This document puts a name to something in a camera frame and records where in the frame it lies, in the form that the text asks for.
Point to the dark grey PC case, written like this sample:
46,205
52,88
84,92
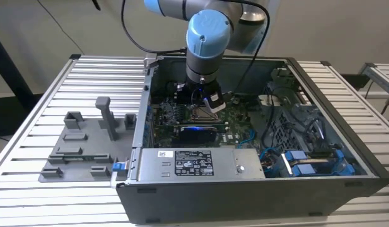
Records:
213,201

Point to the green motherboard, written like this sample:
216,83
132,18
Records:
241,127

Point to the green RAM stick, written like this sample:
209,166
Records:
80,157

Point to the blue disk carrier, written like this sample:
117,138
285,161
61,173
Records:
304,170
297,156

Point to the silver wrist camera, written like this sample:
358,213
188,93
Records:
216,105

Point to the blue case latch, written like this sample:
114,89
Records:
117,167

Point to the silver power supply unit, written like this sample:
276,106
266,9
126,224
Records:
156,165

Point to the black antenna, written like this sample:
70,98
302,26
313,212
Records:
96,4

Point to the black graphics card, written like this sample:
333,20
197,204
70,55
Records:
197,137

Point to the metal slat side table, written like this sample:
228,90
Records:
382,73

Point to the silver CPU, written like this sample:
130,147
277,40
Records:
201,115

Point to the CPU socket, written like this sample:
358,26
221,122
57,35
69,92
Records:
190,118

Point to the blue plastic bracket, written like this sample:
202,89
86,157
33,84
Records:
345,165

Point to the grey parts rack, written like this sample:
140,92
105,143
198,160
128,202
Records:
86,142

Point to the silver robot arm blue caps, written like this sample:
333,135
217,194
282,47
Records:
208,30

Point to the black metal stand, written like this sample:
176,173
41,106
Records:
10,68

